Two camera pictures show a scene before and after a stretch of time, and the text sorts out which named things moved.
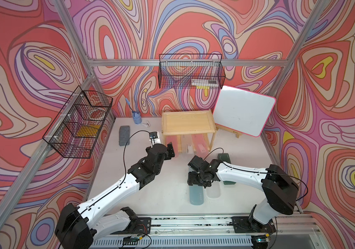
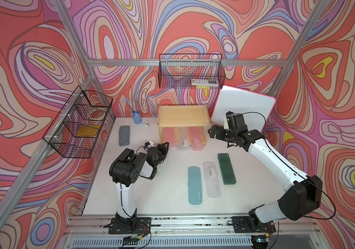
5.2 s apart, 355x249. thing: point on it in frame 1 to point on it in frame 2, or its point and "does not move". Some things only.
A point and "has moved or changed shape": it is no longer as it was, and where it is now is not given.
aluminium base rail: [216, 232] does not move
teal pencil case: [196, 195] does not move
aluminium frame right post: [317, 8] does not move
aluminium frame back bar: [188, 62] does not move
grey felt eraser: [124, 135] does not move
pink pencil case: [173, 139] has moved or changed shape
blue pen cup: [137, 118] does not move
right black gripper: [192, 180] to [219, 129]
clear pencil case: [187, 145] has moved or changed shape
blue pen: [128, 103] does not move
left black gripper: [169, 151] to [159, 148]
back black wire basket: [191, 71] does not move
